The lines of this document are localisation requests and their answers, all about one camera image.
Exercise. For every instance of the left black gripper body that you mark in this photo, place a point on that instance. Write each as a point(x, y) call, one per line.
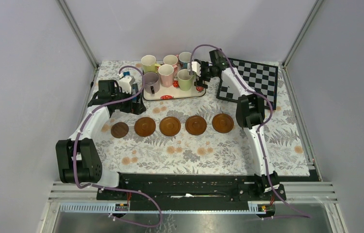
point(126, 107)

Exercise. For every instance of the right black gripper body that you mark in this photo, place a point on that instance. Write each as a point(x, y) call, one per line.
point(206, 74)

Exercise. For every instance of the green mug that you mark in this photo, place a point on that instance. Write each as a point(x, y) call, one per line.
point(185, 79)

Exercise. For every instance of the dark walnut coaster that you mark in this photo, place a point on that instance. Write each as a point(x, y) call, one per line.
point(119, 130)

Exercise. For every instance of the brown coaster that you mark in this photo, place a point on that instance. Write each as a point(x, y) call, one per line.
point(222, 123)
point(196, 125)
point(145, 126)
point(170, 126)

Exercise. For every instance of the black white chessboard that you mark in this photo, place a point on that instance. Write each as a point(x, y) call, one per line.
point(262, 78)

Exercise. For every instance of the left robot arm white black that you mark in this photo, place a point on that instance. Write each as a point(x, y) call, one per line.
point(77, 157)

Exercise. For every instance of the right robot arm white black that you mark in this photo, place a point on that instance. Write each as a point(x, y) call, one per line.
point(250, 112)

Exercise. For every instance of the blue mug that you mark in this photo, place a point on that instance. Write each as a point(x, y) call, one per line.
point(184, 59)

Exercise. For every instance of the toy block stack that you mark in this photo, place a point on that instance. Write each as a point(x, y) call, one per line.
point(133, 84)

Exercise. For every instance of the pink mug back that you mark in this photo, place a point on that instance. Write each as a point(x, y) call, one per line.
point(172, 60)

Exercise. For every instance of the pink mug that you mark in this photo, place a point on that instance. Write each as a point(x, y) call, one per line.
point(172, 60)
point(167, 74)

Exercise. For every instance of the strawberry print serving tray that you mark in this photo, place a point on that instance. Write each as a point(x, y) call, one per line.
point(174, 92)

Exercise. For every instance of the pink mug front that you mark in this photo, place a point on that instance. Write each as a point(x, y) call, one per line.
point(167, 74)

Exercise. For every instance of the grey purple mug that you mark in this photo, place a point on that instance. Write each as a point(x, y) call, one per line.
point(151, 82)

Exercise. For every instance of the yellow mug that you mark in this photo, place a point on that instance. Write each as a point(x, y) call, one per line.
point(149, 64)

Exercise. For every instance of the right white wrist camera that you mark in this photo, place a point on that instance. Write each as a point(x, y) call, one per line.
point(196, 68)

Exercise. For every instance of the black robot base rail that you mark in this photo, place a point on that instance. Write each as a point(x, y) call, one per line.
point(199, 192)

